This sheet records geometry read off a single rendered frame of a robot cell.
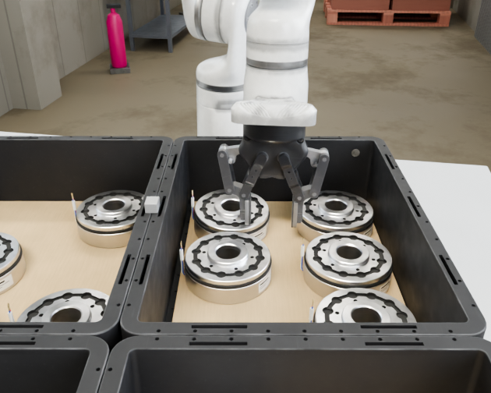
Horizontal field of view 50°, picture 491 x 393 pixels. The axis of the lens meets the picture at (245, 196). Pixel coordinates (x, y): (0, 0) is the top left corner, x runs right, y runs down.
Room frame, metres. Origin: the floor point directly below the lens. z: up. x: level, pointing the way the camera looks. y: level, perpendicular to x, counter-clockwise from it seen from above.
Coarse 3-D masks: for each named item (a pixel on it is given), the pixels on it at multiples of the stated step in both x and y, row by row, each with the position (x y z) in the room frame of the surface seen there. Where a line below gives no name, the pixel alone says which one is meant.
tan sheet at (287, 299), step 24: (288, 216) 0.65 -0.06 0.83; (192, 240) 0.58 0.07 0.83; (264, 240) 0.58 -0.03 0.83; (288, 240) 0.58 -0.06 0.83; (288, 264) 0.53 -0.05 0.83; (288, 288) 0.49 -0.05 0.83; (192, 312) 0.44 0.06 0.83; (216, 312) 0.44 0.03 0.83; (240, 312) 0.44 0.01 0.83; (264, 312) 0.44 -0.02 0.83; (288, 312) 0.44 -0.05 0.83
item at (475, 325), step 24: (384, 144) 0.68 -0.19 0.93; (168, 168) 0.60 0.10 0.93; (168, 192) 0.54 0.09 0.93; (408, 192) 0.54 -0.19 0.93; (144, 240) 0.44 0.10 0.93; (432, 240) 0.44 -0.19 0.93; (144, 264) 0.40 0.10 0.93; (144, 288) 0.36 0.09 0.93; (456, 288) 0.36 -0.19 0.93; (480, 312) 0.33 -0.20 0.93; (480, 336) 0.31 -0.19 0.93
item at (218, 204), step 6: (222, 198) 0.63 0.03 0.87; (228, 198) 0.63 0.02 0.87; (234, 198) 0.63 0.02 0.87; (216, 204) 0.61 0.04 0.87; (222, 204) 0.62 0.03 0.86; (216, 210) 0.60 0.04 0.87; (222, 210) 0.60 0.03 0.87; (222, 216) 0.59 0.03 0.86; (228, 216) 0.59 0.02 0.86; (234, 216) 0.59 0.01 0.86
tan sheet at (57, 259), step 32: (0, 224) 0.63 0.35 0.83; (32, 224) 0.63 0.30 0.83; (64, 224) 0.63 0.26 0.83; (32, 256) 0.55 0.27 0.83; (64, 256) 0.55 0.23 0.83; (96, 256) 0.55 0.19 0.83; (32, 288) 0.49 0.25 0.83; (64, 288) 0.49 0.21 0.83; (96, 288) 0.49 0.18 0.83; (0, 320) 0.43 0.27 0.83
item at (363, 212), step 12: (324, 192) 0.66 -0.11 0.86; (336, 192) 0.66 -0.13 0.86; (312, 204) 0.63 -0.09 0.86; (360, 204) 0.63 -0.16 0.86; (312, 216) 0.60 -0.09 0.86; (324, 216) 0.59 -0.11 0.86; (348, 216) 0.59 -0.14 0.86; (360, 216) 0.60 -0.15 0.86; (372, 216) 0.60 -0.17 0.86; (324, 228) 0.57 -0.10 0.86; (336, 228) 0.57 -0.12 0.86; (348, 228) 0.57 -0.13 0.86
